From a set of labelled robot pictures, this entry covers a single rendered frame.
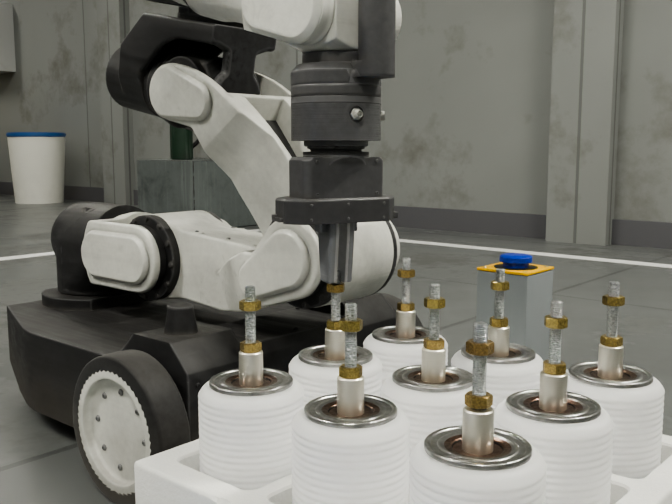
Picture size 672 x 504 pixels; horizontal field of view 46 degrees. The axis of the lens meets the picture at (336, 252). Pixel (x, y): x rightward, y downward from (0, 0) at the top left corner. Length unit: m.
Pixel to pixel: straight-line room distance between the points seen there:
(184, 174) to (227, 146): 3.21
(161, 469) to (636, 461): 0.42
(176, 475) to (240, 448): 0.06
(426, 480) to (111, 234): 0.90
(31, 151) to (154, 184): 2.28
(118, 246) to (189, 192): 3.02
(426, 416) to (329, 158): 0.25
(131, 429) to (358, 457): 0.50
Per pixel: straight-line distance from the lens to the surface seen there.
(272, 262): 1.06
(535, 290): 0.98
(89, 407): 1.12
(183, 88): 1.20
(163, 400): 1.00
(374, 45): 0.73
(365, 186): 0.76
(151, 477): 0.74
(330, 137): 0.73
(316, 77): 0.74
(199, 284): 1.25
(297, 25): 0.74
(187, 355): 1.04
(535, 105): 4.11
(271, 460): 0.70
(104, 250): 1.37
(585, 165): 3.89
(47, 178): 6.74
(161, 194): 4.54
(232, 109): 1.13
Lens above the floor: 0.46
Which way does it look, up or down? 8 degrees down
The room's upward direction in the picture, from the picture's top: straight up
